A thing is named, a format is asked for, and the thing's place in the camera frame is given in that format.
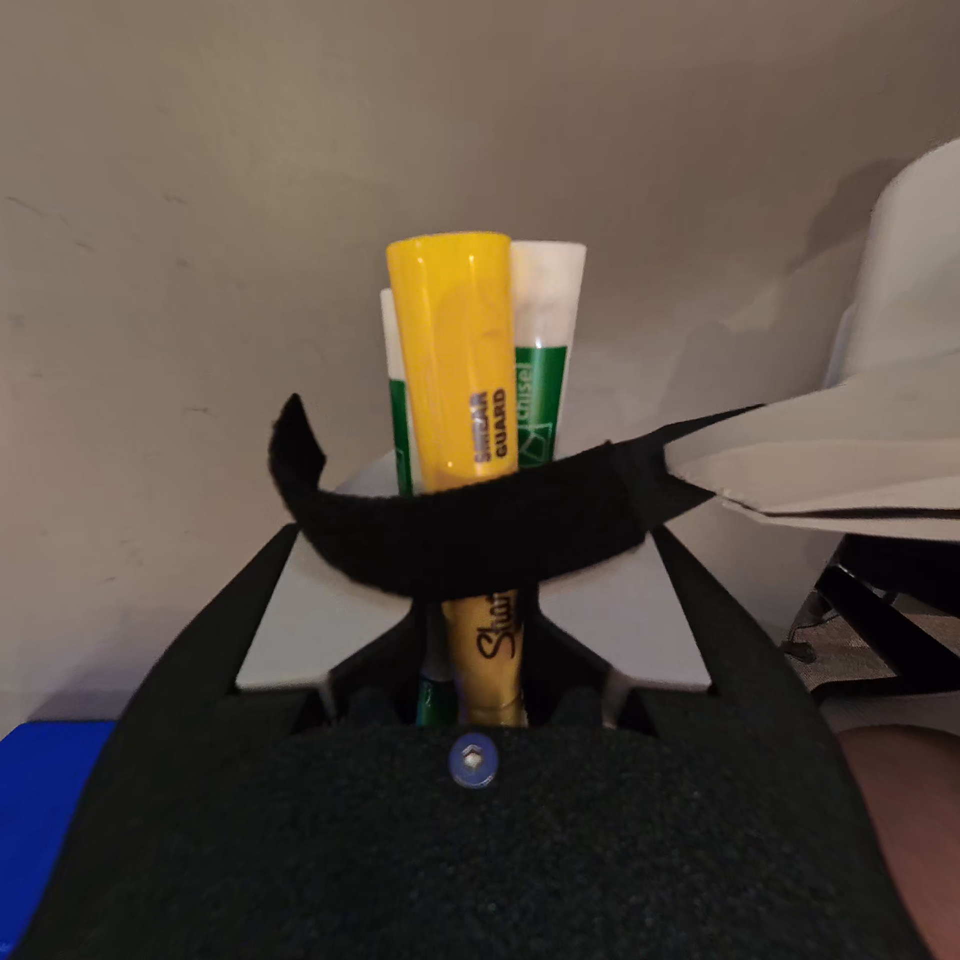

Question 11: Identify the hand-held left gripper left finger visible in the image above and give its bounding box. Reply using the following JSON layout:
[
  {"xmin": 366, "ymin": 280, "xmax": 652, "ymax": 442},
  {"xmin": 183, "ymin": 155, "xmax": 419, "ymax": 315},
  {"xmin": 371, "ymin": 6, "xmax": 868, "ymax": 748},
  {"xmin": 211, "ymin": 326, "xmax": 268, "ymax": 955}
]
[{"xmin": 236, "ymin": 461, "xmax": 412, "ymax": 710}]

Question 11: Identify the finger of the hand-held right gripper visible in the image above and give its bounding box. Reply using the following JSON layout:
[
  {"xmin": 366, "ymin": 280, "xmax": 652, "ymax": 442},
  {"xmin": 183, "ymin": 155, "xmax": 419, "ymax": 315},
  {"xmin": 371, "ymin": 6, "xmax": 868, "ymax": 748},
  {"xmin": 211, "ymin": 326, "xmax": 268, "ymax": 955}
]
[
  {"xmin": 721, "ymin": 499, "xmax": 960, "ymax": 544},
  {"xmin": 663, "ymin": 358, "xmax": 960, "ymax": 511}
]

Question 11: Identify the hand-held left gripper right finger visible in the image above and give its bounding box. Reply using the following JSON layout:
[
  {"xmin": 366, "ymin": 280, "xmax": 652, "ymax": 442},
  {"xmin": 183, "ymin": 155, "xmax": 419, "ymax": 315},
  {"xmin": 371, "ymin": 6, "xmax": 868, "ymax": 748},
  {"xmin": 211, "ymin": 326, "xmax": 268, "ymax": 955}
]
[{"xmin": 538, "ymin": 525, "xmax": 714, "ymax": 730}]

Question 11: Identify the black hook-and-loop strap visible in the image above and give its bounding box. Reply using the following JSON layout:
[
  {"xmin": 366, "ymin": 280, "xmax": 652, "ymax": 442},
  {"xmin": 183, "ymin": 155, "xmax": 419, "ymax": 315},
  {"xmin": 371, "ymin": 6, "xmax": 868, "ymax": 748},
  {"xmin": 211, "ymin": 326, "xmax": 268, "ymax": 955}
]
[{"xmin": 268, "ymin": 392, "xmax": 766, "ymax": 605}]

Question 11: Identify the green and white marker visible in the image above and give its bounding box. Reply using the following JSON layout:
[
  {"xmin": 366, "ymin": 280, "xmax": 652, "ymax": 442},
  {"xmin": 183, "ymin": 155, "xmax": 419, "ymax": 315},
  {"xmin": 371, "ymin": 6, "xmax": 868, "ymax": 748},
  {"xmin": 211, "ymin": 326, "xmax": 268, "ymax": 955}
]
[
  {"xmin": 511, "ymin": 240, "xmax": 588, "ymax": 470},
  {"xmin": 380, "ymin": 288, "xmax": 459, "ymax": 727}
]

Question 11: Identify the yellow highlighter marker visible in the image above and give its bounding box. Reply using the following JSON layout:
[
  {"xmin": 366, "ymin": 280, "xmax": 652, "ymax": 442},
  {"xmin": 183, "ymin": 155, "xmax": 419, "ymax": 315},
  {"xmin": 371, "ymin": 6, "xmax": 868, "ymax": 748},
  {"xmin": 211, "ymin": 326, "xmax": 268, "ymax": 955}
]
[{"xmin": 386, "ymin": 232, "xmax": 528, "ymax": 729}]

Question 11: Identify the white rounded object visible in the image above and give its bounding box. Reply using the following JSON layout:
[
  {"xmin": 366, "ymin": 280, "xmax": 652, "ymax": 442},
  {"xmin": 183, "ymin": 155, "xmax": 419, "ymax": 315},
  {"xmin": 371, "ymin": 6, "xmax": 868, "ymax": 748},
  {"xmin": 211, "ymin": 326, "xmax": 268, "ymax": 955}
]
[{"xmin": 823, "ymin": 138, "xmax": 960, "ymax": 395}]

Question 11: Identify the person's leg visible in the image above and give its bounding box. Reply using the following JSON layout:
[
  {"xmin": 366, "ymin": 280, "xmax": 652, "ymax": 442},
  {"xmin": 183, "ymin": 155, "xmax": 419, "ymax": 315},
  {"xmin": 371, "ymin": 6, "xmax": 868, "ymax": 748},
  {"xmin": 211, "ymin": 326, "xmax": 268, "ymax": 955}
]
[{"xmin": 832, "ymin": 721, "xmax": 960, "ymax": 960}]

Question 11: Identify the blue box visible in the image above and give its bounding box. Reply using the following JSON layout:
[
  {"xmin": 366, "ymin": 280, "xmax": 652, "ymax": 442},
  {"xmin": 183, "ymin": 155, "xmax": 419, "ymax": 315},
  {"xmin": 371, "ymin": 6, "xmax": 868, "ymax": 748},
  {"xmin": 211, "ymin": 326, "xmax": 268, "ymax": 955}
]
[{"xmin": 0, "ymin": 720, "xmax": 117, "ymax": 960}]

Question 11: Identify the black metal frame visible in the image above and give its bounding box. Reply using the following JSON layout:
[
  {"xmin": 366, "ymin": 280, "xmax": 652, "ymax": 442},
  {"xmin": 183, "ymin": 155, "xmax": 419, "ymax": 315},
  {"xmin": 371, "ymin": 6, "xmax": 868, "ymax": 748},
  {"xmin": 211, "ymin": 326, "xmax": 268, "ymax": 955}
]
[{"xmin": 813, "ymin": 536, "xmax": 960, "ymax": 699}]

